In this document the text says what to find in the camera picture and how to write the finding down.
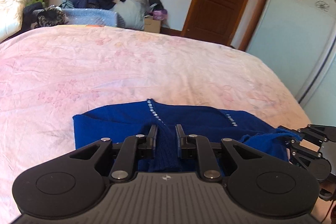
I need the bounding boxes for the blue knit sweater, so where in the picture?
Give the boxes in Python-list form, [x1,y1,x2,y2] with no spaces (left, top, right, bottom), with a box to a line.
[73,99,302,172]

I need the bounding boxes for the pale sliding wardrobe door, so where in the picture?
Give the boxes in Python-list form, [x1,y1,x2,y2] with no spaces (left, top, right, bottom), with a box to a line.
[248,0,335,125]

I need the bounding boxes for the pink floral bed sheet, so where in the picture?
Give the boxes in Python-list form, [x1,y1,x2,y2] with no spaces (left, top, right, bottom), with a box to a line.
[1,25,310,223]

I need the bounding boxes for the light blue folded blanket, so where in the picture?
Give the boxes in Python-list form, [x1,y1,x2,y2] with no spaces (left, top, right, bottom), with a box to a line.
[62,9,125,28]

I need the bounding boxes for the leopard print garment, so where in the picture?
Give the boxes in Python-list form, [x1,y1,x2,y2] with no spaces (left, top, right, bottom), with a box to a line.
[35,6,68,28]

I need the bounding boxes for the cardboard box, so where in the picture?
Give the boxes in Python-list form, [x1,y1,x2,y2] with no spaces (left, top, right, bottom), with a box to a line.
[143,16,161,34]

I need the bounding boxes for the white puffer jacket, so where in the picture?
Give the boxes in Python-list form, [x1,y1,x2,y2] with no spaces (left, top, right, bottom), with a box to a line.
[0,0,27,42]

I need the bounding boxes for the clear plastic bag of bedding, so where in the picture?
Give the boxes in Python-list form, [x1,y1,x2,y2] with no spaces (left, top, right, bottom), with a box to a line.
[111,0,150,31]

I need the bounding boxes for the purple bag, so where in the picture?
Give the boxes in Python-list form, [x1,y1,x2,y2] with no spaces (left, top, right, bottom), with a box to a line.
[152,9,168,21]

